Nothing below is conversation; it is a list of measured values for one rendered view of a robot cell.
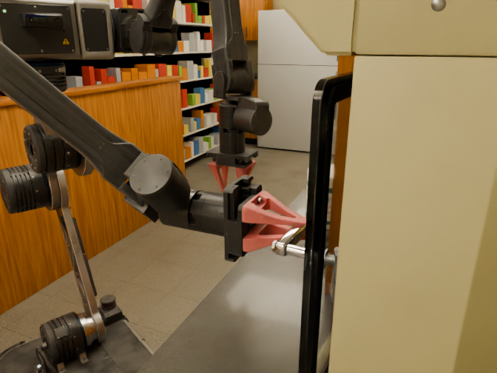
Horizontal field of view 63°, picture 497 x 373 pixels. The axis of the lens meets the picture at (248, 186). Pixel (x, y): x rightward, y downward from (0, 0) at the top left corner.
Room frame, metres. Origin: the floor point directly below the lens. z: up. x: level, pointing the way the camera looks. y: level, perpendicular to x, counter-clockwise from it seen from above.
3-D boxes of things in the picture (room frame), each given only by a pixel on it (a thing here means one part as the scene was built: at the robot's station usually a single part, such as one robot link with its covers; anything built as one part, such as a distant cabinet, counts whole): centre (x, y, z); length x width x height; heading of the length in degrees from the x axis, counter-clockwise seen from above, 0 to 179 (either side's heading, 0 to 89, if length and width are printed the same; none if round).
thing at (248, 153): (0.89, 0.04, 1.21); 0.10 x 0.07 x 0.07; 66
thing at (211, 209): (0.51, 0.04, 1.20); 0.07 x 0.07 x 0.10; 66
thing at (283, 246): (0.44, -0.07, 1.20); 0.10 x 0.05 x 0.03; 152
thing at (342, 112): (0.49, -0.13, 1.19); 0.30 x 0.01 x 0.40; 152
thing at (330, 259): (0.38, -0.09, 1.18); 0.02 x 0.02 x 0.06; 62
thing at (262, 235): (0.48, -0.03, 1.20); 0.09 x 0.07 x 0.07; 66
